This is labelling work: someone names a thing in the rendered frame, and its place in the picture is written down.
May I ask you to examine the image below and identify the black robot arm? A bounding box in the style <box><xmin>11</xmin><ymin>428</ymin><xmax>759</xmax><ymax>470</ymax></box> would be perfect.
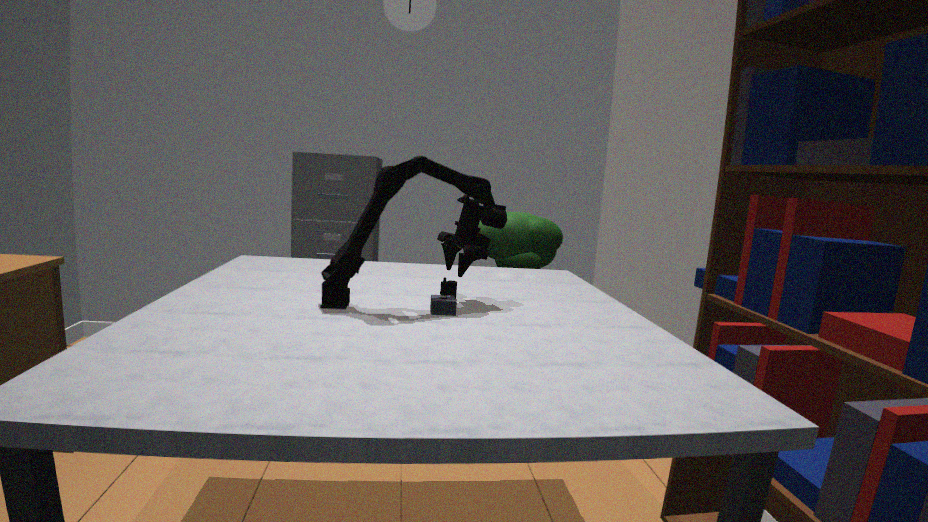
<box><xmin>321</xmin><ymin>156</ymin><xmax>507</xmax><ymax>310</ymax></box>

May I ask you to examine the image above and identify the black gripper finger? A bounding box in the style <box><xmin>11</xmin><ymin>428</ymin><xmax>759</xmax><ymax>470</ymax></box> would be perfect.
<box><xmin>458</xmin><ymin>253</ymin><xmax>480</xmax><ymax>277</ymax></box>
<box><xmin>441</xmin><ymin>243</ymin><xmax>462</xmax><ymax>270</ymax></box>

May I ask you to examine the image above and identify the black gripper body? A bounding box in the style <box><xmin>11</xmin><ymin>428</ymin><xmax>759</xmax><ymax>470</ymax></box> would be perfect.
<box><xmin>437</xmin><ymin>219</ymin><xmax>489</xmax><ymax>260</ymax></box>

